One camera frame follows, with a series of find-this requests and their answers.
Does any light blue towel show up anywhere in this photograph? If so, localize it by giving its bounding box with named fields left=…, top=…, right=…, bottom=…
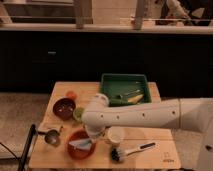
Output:
left=69, top=138, right=92, bottom=151

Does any red bowl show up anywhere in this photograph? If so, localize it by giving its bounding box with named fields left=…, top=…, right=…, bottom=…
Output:
left=67, top=130, right=96, bottom=160

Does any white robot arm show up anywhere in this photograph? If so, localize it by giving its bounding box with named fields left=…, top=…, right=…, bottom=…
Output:
left=82, top=93, right=213, bottom=171

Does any dark brown bowl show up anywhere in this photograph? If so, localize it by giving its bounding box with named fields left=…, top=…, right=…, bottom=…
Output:
left=53, top=98, right=76, bottom=120

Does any green plastic bin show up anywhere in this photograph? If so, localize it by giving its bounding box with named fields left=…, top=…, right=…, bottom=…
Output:
left=100, top=73, right=151, bottom=107

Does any metal utensil in bin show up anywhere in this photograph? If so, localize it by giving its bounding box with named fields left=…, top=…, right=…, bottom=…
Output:
left=116, top=89, right=141, bottom=99

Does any yellow corn in bin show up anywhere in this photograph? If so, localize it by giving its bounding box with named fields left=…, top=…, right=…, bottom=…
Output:
left=127, top=94, right=144, bottom=103

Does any orange small object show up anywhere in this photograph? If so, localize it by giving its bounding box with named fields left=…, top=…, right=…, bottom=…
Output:
left=66, top=91, right=77, bottom=100

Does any green lime cup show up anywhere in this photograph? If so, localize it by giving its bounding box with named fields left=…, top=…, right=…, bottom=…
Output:
left=73, top=107, right=84, bottom=122

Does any white cup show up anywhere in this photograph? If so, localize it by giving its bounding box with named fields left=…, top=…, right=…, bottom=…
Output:
left=107, top=127, right=125, bottom=146

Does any black and white dish brush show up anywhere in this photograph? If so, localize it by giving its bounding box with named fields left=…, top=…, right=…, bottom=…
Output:
left=110, top=142, right=156, bottom=162

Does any metal measuring cup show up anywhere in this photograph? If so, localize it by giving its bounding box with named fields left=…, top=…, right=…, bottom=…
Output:
left=38, top=127, right=62, bottom=146

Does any black metal stand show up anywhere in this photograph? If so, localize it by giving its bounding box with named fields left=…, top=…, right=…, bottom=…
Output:
left=17, top=124, right=36, bottom=171

